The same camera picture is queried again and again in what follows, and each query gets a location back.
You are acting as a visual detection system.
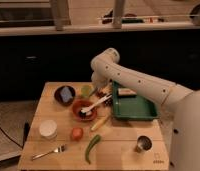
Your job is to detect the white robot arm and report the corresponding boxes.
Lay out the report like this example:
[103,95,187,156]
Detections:
[91,48,200,171]

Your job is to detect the green plastic cup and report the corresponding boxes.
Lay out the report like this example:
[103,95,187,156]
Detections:
[81,85,92,98]

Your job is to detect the blue folded towel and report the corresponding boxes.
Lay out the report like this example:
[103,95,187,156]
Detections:
[60,86,73,102]

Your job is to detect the metal cup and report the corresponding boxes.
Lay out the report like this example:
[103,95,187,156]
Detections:
[135,136,152,153]

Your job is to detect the dark small object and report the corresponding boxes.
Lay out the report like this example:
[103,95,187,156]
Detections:
[95,90,108,98]

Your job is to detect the brown box in tray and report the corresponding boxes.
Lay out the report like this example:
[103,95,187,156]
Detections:
[118,88,137,97]

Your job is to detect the red-orange bowl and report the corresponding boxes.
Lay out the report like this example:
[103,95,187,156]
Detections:
[72,99,97,122]

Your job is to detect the white spoon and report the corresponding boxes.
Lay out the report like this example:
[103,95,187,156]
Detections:
[80,94,112,114]

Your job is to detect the dark brown bowl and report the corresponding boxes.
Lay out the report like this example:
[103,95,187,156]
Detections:
[54,85,76,106]

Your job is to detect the green plastic tray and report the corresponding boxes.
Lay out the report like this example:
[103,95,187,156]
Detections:
[112,82,158,121]

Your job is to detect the yellow corn piece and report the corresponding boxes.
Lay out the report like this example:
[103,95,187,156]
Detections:
[90,115,110,131]

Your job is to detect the orange tomato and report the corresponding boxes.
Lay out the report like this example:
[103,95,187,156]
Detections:
[71,127,83,141]

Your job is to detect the green chili pepper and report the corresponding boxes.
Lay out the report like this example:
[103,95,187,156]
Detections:
[85,134,101,164]

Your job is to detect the silver fork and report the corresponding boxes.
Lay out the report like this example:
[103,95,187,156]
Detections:
[31,144,66,161]

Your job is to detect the black cable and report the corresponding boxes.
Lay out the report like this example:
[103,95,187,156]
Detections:
[0,119,24,149]

